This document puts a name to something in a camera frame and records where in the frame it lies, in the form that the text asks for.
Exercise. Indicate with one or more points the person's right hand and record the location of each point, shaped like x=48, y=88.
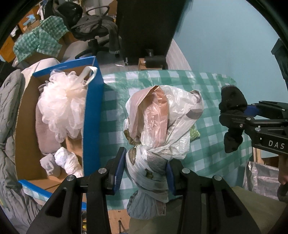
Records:
x=283, y=169

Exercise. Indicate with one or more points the green checkered tablecloth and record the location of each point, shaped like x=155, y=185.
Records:
x=206, y=155

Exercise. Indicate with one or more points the white mesh bath pouf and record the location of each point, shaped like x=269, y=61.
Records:
x=62, y=102

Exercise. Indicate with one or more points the knotted beige plastic bag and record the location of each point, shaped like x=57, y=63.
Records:
x=157, y=127

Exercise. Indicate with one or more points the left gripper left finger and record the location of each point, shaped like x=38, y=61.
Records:
x=115, y=167

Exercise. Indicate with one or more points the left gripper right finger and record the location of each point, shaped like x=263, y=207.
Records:
x=175, y=177

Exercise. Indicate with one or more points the beige bed sheet mattress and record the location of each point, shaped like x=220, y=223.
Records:
x=38, y=66

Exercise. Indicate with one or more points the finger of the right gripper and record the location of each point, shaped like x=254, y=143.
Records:
x=237, y=123
x=253, y=111

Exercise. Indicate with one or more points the black sock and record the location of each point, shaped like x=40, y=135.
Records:
x=233, y=103

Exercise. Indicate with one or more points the grey quilted duvet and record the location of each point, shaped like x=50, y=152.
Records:
x=20, y=208

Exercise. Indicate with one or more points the white blue plastic bag bundle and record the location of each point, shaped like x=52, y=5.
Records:
x=69, y=162

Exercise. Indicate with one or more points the blue cardboard box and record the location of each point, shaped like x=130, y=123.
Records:
x=30, y=174

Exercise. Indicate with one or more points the silver plastic bag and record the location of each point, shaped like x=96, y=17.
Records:
x=261, y=179

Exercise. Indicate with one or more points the green checkered cloth pile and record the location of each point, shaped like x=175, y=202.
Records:
x=43, y=39

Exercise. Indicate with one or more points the black office chair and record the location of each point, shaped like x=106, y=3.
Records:
x=100, y=31

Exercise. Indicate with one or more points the grey-brown towel mitt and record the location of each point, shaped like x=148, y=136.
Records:
x=46, y=138

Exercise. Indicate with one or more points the black cylinder device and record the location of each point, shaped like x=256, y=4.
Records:
x=154, y=61

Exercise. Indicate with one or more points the light grey sock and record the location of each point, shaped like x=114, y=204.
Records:
x=49, y=164

